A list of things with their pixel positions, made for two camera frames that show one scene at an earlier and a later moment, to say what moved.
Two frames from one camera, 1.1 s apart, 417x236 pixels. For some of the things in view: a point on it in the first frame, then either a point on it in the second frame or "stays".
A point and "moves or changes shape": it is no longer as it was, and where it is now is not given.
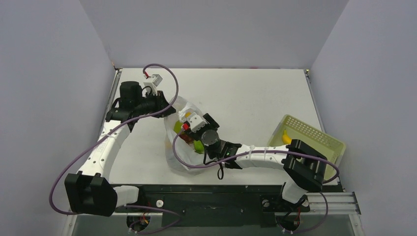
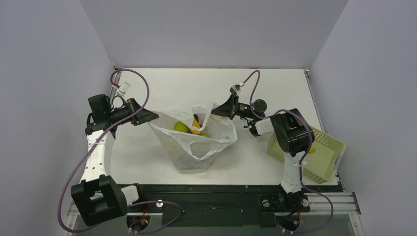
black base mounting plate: x=213 y=206 stays
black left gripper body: x=152 y=103 -> x=123 y=113
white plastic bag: x=182 y=154 moves or changes shape
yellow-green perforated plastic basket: x=330 y=148 stays
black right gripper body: x=210 y=120 -> x=232 y=106
